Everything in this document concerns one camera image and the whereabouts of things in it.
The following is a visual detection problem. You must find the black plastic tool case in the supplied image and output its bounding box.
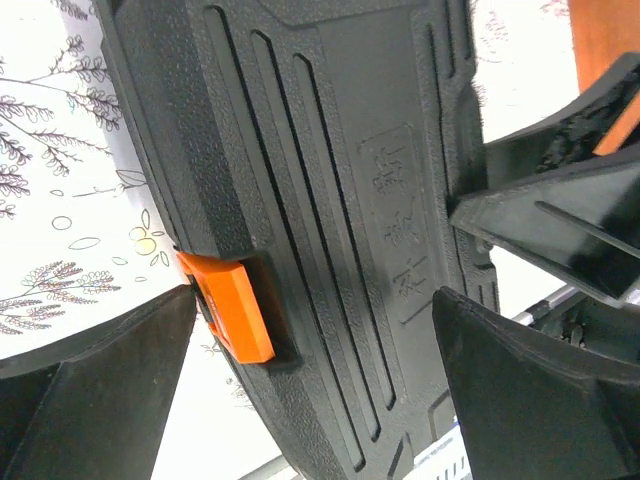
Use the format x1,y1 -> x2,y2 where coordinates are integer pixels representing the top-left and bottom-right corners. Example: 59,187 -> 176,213
94,1 -> 498,479

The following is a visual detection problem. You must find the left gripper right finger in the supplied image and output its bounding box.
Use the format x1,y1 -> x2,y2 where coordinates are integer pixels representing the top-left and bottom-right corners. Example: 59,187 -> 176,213
433,288 -> 639,479

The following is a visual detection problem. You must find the wooden compartment tray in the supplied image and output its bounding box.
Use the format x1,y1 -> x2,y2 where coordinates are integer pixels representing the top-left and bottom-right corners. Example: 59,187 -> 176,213
568,0 -> 639,92

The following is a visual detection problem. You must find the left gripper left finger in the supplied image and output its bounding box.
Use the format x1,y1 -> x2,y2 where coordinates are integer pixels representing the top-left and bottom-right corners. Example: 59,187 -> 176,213
1,285 -> 196,480

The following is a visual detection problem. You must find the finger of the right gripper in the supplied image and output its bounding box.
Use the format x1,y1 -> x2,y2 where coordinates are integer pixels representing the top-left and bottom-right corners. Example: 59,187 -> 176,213
450,52 -> 639,308

